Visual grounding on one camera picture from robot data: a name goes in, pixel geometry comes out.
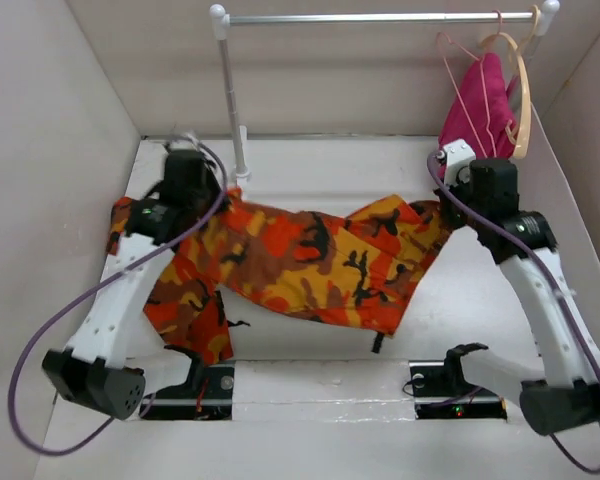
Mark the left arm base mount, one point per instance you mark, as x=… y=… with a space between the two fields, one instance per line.
x=206 y=395

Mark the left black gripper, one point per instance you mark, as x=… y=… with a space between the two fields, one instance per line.
x=210 y=177

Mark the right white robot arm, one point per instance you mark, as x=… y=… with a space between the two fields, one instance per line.
x=565 y=393

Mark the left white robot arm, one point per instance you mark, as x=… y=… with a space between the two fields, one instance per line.
x=115 y=358

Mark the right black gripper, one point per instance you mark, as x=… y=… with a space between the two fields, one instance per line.
x=456 y=221

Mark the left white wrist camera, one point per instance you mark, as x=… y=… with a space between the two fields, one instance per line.
x=181 y=141

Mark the orange camouflage trousers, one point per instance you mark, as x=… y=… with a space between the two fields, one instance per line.
x=359 y=271

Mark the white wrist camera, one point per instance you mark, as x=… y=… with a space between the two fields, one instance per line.
x=181 y=141
x=457 y=155

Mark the pink wire hanger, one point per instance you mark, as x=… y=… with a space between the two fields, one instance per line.
x=469 y=117

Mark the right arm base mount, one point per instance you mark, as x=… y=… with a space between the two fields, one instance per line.
x=440 y=391

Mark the magenta hanging garment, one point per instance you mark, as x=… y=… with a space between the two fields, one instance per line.
x=502 y=117

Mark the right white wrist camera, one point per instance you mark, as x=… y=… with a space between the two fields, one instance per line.
x=457 y=155

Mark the beige plastic hanger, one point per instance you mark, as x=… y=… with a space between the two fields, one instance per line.
x=518 y=137

